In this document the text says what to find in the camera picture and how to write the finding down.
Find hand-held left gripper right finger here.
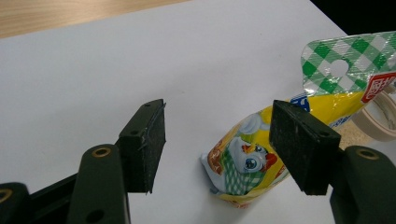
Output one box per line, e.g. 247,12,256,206
268,99,342,197

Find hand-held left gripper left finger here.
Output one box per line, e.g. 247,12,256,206
118,98,167,195

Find yellow green refill pouch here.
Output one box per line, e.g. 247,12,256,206
200,31,396,209

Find white table mat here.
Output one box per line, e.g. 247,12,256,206
0,0,396,224

